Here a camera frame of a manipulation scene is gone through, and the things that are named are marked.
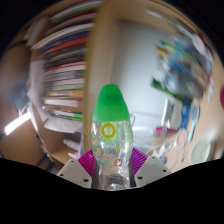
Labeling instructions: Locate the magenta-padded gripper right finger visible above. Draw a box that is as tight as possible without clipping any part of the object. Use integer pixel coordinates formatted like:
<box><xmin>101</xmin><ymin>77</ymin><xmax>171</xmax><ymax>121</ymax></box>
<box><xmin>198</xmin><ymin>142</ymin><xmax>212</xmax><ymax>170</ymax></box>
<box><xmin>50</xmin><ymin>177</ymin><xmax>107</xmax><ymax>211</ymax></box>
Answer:
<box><xmin>128</xmin><ymin>147</ymin><xmax>173</xmax><ymax>188</ymax></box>

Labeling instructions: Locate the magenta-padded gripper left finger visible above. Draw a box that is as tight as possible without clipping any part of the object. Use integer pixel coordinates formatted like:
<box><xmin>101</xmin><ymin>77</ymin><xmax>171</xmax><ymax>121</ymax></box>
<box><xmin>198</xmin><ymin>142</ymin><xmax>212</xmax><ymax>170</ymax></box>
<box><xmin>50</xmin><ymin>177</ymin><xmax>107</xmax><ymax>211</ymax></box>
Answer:
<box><xmin>56</xmin><ymin>148</ymin><xmax>98</xmax><ymax>188</ymax></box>

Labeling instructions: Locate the clear bottle with green cap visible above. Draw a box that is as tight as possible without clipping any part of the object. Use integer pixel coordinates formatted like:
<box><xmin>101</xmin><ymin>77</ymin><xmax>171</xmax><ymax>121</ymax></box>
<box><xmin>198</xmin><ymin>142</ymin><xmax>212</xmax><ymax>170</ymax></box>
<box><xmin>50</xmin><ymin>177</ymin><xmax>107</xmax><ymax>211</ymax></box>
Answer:
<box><xmin>90</xmin><ymin>83</ymin><xmax>134</xmax><ymax>191</ymax></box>

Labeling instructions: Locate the light blue hairbrush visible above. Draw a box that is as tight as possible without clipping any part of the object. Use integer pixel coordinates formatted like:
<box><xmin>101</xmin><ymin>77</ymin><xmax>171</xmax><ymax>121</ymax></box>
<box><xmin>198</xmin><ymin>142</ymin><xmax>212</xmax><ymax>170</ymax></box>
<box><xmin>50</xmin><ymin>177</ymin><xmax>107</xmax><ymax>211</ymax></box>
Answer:
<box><xmin>186</xmin><ymin>99</ymin><xmax>201</xmax><ymax>143</ymax></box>

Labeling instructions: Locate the long fluorescent tube light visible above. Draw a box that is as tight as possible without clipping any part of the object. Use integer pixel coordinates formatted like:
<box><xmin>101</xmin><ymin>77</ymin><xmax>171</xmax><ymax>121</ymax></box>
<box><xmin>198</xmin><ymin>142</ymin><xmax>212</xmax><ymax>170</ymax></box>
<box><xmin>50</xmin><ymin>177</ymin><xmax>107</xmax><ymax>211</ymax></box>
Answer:
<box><xmin>3</xmin><ymin>111</ymin><xmax>33</xmax><ymax>136</ymax></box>

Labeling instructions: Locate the wooden shelf unit with books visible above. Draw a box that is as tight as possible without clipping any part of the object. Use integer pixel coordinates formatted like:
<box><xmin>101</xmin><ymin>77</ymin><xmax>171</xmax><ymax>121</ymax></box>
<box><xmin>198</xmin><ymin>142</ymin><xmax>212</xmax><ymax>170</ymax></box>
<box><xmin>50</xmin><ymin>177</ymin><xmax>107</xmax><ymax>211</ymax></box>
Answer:
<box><xmin>19</xmin><ymin>0</ymin><xmax>111</xmax><ymax>164</ymax></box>

